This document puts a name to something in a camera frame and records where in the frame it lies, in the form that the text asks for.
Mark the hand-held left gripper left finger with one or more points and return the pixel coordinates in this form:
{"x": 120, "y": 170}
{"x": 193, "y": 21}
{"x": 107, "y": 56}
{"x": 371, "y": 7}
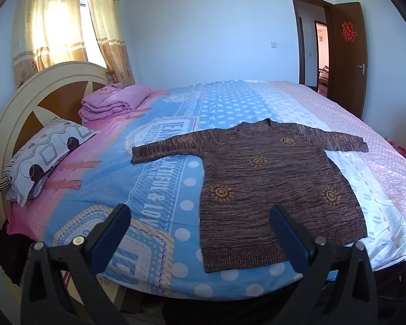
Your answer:
{"x": 111, "y": 240}

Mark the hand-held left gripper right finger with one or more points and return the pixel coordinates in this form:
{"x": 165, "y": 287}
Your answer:
{"x": 287, "y": 240}

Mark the brown knitted sweater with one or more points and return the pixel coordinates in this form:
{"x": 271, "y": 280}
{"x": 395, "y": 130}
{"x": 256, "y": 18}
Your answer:
{"x": 264, "y": 182}

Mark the red cloth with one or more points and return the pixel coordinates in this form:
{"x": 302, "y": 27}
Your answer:
{"x": 400, "y": 149}

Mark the bed with colourful bedspread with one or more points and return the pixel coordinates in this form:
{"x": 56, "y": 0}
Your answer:
{"x": 155, "y": 162}

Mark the dark cloth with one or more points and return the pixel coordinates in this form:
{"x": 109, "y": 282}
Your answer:
{"x": 10, "y": 254}

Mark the white patterned pillow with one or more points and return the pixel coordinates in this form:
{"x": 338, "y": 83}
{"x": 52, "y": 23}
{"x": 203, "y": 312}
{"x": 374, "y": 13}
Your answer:
{"x": 44, "y": 155}

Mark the folded pink blanket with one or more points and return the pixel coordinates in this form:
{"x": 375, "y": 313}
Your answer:
{"x": 111, "y": 101}

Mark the brown wooden door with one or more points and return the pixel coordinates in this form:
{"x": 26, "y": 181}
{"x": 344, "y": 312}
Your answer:
{"x": 346, "y": 74}

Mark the brown sofa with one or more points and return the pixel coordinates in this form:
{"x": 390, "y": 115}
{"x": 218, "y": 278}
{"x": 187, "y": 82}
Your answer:
{"x": 323, "y": 76}

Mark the cream wooden headboard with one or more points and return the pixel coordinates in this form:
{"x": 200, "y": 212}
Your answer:
{"x": 27, "y": 108}

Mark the red paper door decoration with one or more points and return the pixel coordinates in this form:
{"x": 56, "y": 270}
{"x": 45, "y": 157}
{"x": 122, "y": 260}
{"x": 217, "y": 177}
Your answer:
{"x": 349, "y": 32}

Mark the yellow patterned curtain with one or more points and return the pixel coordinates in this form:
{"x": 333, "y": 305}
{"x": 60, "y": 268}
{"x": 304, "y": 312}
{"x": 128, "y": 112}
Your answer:
{"x": 108, "y": 23}
{"x": 44, "y": 27}

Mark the brown door frame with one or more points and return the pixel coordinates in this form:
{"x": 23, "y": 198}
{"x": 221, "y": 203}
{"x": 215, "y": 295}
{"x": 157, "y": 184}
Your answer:
{"x": 295, "y": 23}

